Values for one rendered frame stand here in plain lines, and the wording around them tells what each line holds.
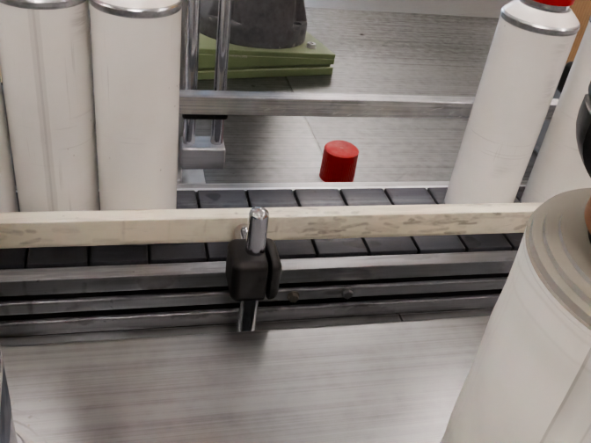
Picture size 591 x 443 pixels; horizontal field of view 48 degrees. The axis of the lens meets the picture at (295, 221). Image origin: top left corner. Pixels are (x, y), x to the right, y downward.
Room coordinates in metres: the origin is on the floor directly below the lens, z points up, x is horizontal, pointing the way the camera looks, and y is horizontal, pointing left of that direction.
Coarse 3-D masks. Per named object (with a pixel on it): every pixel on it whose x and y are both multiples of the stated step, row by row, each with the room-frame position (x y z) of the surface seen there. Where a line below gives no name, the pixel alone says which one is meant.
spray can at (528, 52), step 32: (544, 0) 0.44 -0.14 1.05; (512, 32) 0.44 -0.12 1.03; (544, 32) 0.43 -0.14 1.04; (576, 32) 0.44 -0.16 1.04; (512, 64) 0.44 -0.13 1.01; (544, 64) 0.43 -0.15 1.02; (480, 96) 0.45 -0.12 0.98; (512, 96) 0.43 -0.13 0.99; (544, 96) 0.44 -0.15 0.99; (480, 128) 0.44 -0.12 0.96; (512, 128) 0.43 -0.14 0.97; (480, 160) 0.44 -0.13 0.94; (512, 160) 0.43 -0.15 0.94; (448, 192) 0.46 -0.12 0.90; (480, 192) 0.43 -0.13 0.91; (512, 192) 0.44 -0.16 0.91
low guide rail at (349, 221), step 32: (0, 224) 0.31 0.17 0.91; (32, 224) 0.31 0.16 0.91; (64, 224) 0.32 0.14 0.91; (96, 224) 0.33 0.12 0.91; (128, 224) 0.33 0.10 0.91; (160, 224) 0.34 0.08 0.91; (192, 224) 0.34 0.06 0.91; (224, 224) 0.35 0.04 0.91; (288, 224) 0.36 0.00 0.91; (320, 224) 0.37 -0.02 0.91; (352, 224) 0.37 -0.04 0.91; (384, 224) 0.38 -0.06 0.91; (416, 224) 0.39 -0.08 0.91; (448, 224) 0.40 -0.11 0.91; (480, 224) 0.40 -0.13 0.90; (512, 224) 0.41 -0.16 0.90
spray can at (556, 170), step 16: (576, 64) 0.47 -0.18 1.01; (576, 80) 0.47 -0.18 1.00; (560, 96) 0.48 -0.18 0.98; (576, 96) 0.46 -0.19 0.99; (560, 112) 0.47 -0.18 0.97; (576, 112) 0.46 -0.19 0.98; (560, 128) 0.46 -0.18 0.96; (544, 144) 0.47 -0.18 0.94; (560, 144) 0.46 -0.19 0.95; (576, 144) 0.45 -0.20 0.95; (544, 160) 0.47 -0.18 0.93; (560, 160) 0.46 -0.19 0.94; (576, 160) 0.45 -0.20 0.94; (544, 176) 0.46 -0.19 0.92; (560, 176) 0.45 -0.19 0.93; (576, 176) 0.45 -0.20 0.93; (528, 192) 0.47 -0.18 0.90; (544, 192) 0.46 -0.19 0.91; (560, 192) 0.45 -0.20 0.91
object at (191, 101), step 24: (192, 96) 0.42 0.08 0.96; (216, 96) 0.43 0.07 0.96; (240, 96) 0.43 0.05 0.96; (264, 96) 0.44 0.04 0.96; (288, 96) 0.44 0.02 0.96; (312, 96) 0.45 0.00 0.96; (336, 96) 0.46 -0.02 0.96; (360, 96) 0.46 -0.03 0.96; (384, 96) 0.47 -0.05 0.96; (408, 96) 0.48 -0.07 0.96; (432, 96) 0.48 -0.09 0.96
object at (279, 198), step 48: (192, 192) 0.42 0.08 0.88; (240, 192) 0.43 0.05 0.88; (288, 192) 0.44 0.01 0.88; (336, 192) 0.46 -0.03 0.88; (384, 192) 0.47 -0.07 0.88; (432, 192) 0.48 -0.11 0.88; (288, 240) 0.38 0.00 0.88; (336, 240) 0.39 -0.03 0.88; (384, 240) 0.40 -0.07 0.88; (432, 240) 0.41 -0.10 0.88; (480, 240) 0.42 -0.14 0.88
